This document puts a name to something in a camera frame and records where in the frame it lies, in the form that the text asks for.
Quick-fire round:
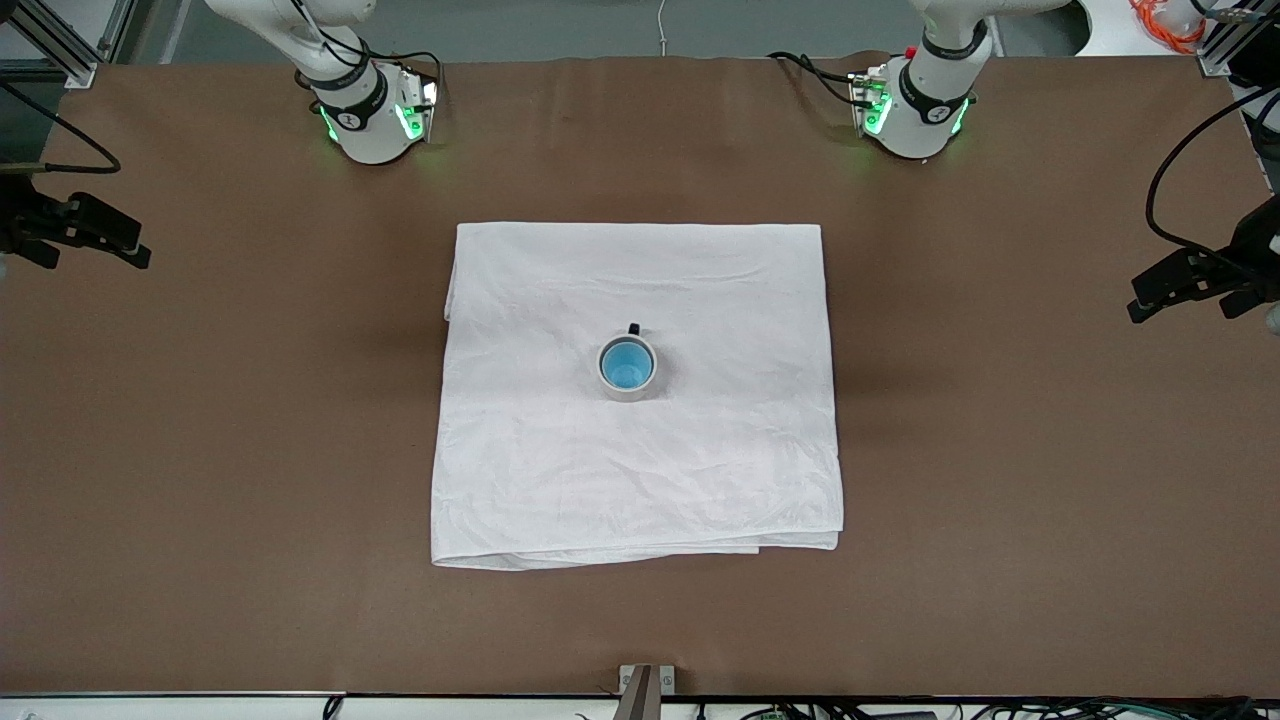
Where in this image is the white cloth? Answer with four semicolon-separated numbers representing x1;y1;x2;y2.
430;221;846;572

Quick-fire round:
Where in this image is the silver base connector box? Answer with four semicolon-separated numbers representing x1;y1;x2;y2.
850;65;893;137
398;78;442;143

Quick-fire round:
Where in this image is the orange cable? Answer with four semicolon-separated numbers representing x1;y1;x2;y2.
1130;0;1207;55

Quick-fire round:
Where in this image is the black cable bundle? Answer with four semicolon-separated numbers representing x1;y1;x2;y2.
690;696;1280;720

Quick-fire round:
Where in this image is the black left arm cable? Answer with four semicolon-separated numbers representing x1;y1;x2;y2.
1144;85;1280;263

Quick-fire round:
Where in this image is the grey metal table bracket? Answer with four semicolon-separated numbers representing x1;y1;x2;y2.
618;664;676;720

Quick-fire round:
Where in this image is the white mug black handle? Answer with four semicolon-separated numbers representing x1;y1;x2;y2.
596;322;659;403

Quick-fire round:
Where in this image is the aluminium frame profile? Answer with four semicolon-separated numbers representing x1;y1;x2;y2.
1198;0;1280;78
0;0;138;91

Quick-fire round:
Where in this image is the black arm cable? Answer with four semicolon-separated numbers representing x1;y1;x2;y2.
1144;85;1280;263
0;80;123;177

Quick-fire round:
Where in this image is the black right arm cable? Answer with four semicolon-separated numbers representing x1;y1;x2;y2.
0;80;123;177

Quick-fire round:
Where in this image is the black base cable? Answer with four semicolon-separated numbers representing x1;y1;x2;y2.
768;50;863;107
385;52;444;86

